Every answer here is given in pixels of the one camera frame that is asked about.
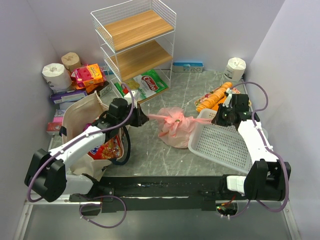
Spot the white plastic basket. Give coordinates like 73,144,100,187
188,123,252,175

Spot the pink orange snack box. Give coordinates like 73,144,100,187
71,63,105,89

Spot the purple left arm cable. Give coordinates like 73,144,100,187
26,83,136,203

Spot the white toilet paper roll left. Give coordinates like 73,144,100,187
42,63,72,91

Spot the green white Chubo bag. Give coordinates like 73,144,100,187
125,69,170,103

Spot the blue white tissue box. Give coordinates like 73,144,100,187
172,61,204,73

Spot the white wire shelf rack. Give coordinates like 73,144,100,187
90,0,177,97

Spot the red pink box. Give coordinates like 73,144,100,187
46,116,63,135

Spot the white toilet paper roll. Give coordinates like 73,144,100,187
223,57,247,82
42,63,72,91

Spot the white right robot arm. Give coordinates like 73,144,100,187
211,90,291,201

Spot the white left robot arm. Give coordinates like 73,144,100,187
24,98,149,203

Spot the beige canvas tote bag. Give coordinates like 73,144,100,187
57,93,124,181

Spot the orange carrot piece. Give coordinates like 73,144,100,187
211,97,226,112

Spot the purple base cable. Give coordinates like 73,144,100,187
79,194,127,229

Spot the purple box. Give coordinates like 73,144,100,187
49,89,87,104

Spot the red yellow snack bag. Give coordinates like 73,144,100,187
87,128,124,160

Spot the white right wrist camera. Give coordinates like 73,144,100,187
222,87,241,108

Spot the white toilet paper roll right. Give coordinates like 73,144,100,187
223,57,247,82

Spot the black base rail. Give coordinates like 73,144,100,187
68,176,251,213

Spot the white RIO box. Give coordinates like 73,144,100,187
97,82,112,98

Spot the pink plastic grocery bag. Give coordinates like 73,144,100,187
148,106,212,149

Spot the croissant bread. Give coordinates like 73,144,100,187
196,81,233,113

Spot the brown toilet paper roll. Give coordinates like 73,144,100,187
61,52,82,73

